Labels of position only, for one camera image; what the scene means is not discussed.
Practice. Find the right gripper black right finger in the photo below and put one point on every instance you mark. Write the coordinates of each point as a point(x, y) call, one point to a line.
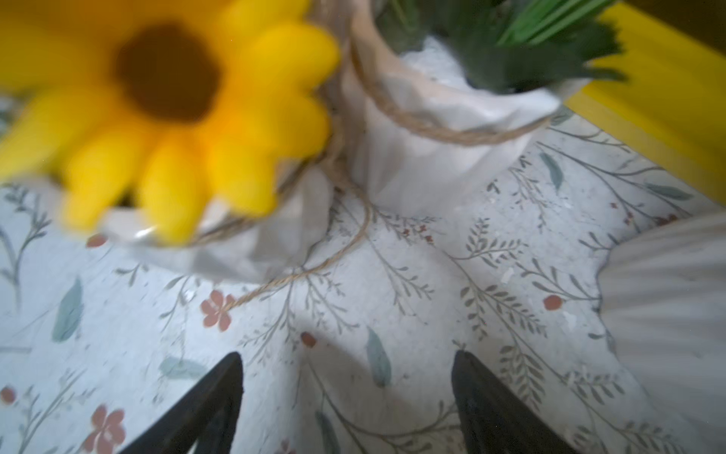
point(493, 419)

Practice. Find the shelf pot three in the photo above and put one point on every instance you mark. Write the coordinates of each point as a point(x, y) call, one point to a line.
point(663, 303)
point(440, 97)

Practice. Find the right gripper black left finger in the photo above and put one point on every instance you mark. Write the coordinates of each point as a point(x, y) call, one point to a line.
point(204, 420)

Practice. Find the shelf pot four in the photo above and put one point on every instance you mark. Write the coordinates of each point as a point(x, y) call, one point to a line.
point(188, 130)

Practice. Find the yellow wooden shelf unit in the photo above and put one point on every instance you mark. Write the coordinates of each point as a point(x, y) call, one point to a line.
point(672, 108)

